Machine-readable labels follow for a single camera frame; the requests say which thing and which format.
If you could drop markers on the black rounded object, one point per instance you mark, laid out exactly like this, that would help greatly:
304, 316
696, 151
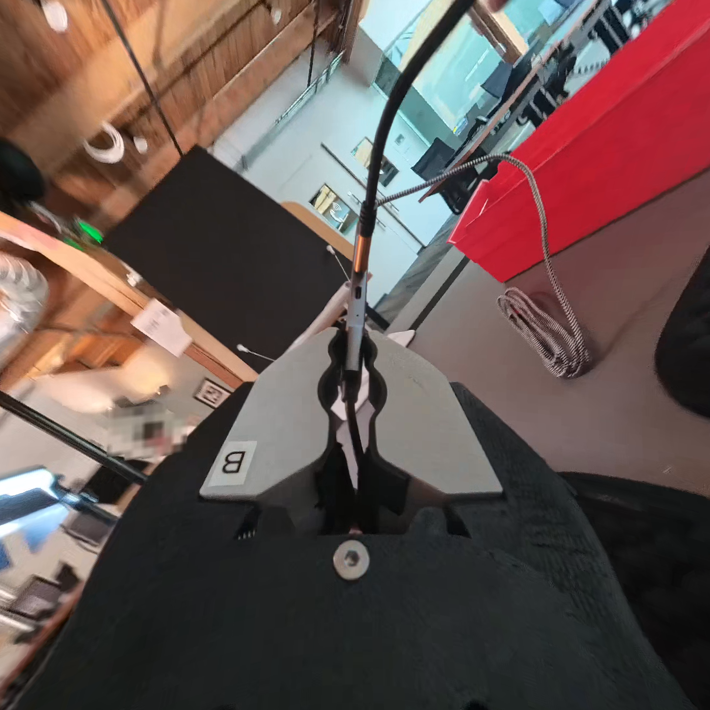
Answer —
688, 344

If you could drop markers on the black rounded ceiling fixture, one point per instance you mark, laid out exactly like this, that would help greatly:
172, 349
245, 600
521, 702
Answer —
16, 172

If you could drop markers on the red plastic bin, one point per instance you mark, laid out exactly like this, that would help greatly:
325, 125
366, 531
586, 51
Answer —
582, 166

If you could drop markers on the silver ventilation duct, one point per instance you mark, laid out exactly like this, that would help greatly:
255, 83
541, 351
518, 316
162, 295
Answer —
19, 299

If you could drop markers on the green exit sign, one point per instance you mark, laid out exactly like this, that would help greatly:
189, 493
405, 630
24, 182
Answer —
89, 232

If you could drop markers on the dark cloth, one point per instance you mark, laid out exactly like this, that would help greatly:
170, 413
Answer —
665, 554

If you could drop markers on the black office chair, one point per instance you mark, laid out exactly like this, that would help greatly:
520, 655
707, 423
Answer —
435, 158

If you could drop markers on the led light panel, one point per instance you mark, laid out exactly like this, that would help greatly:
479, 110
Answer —
27, 499

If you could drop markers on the white paper label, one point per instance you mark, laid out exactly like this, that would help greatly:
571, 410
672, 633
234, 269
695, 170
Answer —
161, 327

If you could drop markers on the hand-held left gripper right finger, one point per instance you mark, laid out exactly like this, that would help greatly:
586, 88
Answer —
432, 432

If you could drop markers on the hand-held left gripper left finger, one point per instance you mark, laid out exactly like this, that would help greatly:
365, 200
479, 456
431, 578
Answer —
277, 421

